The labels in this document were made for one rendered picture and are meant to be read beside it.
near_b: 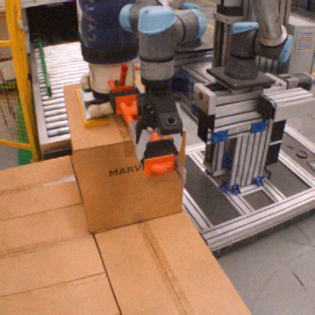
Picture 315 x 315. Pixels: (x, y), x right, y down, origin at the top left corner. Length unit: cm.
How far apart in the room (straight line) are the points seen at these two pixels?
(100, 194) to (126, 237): 21
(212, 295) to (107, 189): 53
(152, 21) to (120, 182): 71
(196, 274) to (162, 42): 83
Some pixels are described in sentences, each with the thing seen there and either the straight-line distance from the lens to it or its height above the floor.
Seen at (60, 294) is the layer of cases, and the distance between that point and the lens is 123.
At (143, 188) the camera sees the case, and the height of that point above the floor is 72.
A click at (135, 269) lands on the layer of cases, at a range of 125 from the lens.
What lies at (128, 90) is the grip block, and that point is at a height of 109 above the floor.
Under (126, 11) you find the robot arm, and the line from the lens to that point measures 88.
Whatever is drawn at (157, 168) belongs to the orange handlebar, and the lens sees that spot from 79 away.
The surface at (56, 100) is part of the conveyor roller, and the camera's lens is 249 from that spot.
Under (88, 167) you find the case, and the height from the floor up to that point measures 86.
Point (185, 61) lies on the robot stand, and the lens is 184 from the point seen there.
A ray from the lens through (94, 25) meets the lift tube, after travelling 122.
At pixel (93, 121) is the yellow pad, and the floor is 96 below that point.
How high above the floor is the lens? 155
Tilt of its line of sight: 35 degrees down
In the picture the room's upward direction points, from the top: straight up
